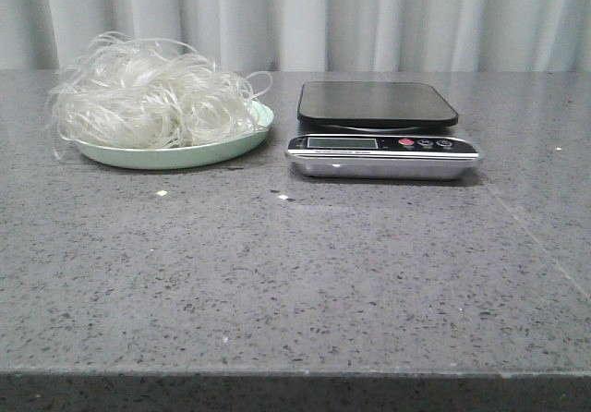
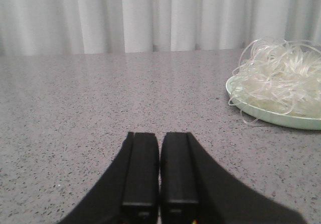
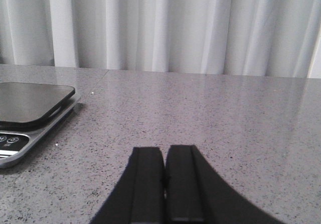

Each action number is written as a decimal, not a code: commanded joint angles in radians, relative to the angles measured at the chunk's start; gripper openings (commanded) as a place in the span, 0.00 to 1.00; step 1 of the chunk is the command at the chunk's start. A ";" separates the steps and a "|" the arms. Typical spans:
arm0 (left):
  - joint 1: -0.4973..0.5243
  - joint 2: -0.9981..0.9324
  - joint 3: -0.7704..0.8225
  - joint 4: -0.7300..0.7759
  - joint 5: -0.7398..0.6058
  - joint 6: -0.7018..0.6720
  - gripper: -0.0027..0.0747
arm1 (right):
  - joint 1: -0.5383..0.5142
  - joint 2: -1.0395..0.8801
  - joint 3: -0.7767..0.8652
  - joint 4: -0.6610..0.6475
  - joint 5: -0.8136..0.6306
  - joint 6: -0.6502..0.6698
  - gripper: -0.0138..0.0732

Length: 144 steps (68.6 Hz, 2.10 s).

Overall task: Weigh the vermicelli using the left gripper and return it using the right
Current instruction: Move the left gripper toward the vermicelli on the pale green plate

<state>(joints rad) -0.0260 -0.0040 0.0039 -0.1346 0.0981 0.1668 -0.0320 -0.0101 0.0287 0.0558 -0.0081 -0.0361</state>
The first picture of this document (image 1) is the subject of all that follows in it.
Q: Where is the light green round plate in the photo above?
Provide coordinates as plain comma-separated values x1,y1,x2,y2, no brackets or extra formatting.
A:
74,102,274,170

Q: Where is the white translucent vermicelli bundle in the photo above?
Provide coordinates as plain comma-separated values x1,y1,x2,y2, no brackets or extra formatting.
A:
46,31,268,151

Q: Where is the black silver kitchen scale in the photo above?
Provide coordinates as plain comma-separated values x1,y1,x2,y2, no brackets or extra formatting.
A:
286,80,482,180

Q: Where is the white pleated curtain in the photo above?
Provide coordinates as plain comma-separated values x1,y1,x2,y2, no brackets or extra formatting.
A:
1,0,590,72

